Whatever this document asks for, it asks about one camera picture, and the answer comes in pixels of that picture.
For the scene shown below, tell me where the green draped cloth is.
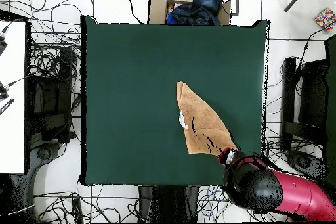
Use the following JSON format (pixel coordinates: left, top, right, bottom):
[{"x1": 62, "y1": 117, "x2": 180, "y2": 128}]
[{"x1": 324, "y1": 34, "x2": 336, "y2": 180}]

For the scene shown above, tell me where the navy shiny garment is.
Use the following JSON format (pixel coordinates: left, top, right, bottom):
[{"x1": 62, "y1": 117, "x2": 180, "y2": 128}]
[{"x1": 166, "y1": 3, "x2": 222, "y2": 26}]

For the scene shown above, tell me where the tan terry towel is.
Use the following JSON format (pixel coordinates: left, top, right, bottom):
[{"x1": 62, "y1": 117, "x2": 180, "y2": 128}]
[{"x1": 175, "y1": 81, "x2": 240, "y2": 156}]

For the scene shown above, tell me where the grey round stand base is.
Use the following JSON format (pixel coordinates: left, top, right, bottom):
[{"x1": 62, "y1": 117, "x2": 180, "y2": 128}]
[
  {"x1": 285, "y1": 150, "x2": 327, "y2": 180},
  {"x1": 28, "y1": 142, "x2": 62, "y2": 177}
]

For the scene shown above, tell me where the multicoloured patterned cube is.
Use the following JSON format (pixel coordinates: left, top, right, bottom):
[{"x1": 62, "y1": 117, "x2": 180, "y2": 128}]
[{"x1": 314, "y1": 7, "x2": 336, "y2": 34}]

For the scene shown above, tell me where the white desk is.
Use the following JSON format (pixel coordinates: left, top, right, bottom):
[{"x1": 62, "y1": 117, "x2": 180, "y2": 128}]
[{"x1": 0, "y1": 20, "x2": 27, "y2": 175}]

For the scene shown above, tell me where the black stand frame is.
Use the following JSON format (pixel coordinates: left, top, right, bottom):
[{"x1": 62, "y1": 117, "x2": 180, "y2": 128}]
[
  {"x1": 26, "y1": 47, "x2": 77, "y2": 151},
  {"x1": 280, "y1": 56, "x2": 329, "y2": 151}
]

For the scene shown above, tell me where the brown cardboard box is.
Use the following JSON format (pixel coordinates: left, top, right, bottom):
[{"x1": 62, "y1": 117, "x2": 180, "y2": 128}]
[{"x1": 148, "y1": 0, "x2": 233, "y2": 26}]

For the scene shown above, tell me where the black device on desk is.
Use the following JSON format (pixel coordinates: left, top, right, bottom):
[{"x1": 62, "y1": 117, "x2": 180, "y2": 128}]
[{"x1": 0, "y1": 34, "x2": 9, "y2": 56}]

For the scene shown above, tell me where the dark green table cloth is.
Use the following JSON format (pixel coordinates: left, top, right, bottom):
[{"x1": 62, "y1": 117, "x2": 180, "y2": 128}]
[{"x1": 80, "y1": 14, "x2": 270, "y2": 186}]

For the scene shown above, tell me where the black perforated strip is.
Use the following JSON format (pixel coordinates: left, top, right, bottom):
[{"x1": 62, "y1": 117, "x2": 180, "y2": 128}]
[{"x1": 0, "y1": 98, "x2": 14, "y2": 116}]

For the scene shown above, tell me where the black device with cable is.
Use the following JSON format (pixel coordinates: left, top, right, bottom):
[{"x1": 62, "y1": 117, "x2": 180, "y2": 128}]
[{"x1": 0, "y1": 81, "x2": 10, "y2": 101}]

